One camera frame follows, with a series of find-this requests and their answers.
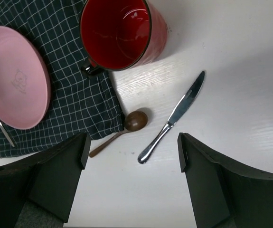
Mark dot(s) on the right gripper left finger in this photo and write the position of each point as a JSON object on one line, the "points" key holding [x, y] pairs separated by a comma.
{"points": [[38, 191]]}

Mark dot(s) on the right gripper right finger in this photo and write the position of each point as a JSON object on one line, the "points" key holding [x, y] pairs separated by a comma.
{"points": [[225, 193]]}

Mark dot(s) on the silver fork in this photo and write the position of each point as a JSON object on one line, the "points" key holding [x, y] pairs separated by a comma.
{"points": [[6, 135]]}

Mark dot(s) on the dark checkered cloth napkin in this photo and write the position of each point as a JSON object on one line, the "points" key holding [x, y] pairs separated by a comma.
{"points": [[78, 104]]}

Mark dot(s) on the pink plate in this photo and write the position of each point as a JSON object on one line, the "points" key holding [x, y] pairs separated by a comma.
{"points": [[25, 88]]}

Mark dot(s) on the red mug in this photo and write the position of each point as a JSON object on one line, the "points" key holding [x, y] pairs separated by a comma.
{"points": [[120, 34]]}

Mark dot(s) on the silver table knife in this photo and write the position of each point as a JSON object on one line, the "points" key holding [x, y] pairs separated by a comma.
{"points": [[179, 110]]}

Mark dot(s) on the brown wooden spoon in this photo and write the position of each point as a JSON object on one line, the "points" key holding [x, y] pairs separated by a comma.
{"points": [[134, 121]]}

